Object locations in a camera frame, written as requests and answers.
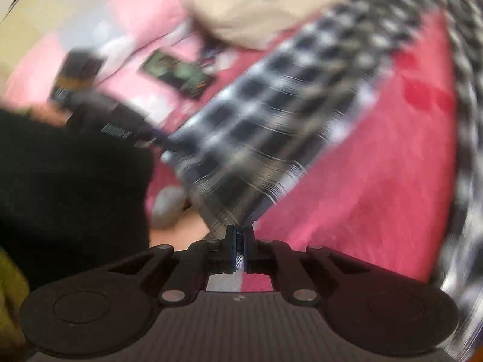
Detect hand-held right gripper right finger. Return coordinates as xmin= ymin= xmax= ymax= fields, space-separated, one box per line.
xmin=243 ymin=225 xmax=372 ymax=307

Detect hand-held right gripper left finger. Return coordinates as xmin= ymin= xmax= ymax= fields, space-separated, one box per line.
xmin=107 ymin=224 xmax=239 ymax=307

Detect black and white plaid shirt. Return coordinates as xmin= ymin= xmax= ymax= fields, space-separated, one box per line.
xmin=160 ymin=0 xmax=483 ymax=359

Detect pink floral blanket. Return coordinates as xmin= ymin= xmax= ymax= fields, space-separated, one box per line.
xmin=4 ymin=0 xmax=459 ymax=293

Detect folded beige pants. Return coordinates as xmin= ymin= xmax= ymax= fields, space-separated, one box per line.
xmin=181 ymin=0 xmax=363 ymax=49

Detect yellow-green cloth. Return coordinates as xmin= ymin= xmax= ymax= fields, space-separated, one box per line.
xmin=0 ymin=249 xmax=31 ymax=362

